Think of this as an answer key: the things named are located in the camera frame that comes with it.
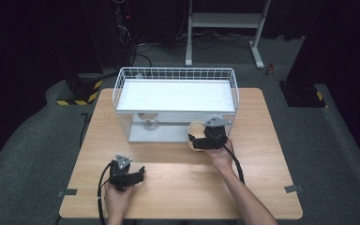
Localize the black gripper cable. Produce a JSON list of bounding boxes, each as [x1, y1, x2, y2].
[[97, 161, 114, 225], [223, 137, 246, 186]]

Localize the cream mug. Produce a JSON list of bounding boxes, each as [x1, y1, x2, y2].
[[187, 121, 206, 152]]

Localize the white wire shelf rack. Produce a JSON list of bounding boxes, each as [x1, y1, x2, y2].
[[112, 67, 241, 144]]

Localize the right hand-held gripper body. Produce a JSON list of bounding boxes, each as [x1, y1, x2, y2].
[[202, 116, 233, 150]]

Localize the grey tape strip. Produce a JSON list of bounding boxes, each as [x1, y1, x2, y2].
[[283, 185, 305, 194], [56, 188, 79, 198]]

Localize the black equipment rack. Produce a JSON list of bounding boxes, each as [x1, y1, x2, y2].
[[111, 0, 139, 68]]

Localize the black cable beside table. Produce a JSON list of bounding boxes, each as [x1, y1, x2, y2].
[[79, 112, 94, 148]]

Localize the person's right hand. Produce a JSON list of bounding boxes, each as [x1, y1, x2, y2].
[[203, 143, 234, 173]]

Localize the person's left hand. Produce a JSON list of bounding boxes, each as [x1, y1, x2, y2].
[[103, 181, 136, 218]]

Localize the black floor cables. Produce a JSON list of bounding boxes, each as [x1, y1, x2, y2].
[[134, 29, 255, 68]]

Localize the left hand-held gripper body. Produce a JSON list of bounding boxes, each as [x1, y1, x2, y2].
[[109, 154, 134, 192]]

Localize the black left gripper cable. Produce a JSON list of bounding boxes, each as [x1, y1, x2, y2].
[[97, 161, 114, 225]]

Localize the black base with yellow stripes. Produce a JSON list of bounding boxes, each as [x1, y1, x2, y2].
[[55, 73, 103, 107], [278, 81, 329, 109]]

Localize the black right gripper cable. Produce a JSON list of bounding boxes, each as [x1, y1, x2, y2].
[[223, 137, 246, 186]]

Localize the white metal stand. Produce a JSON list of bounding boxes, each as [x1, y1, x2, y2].
[[185, 0, 272, 70]]

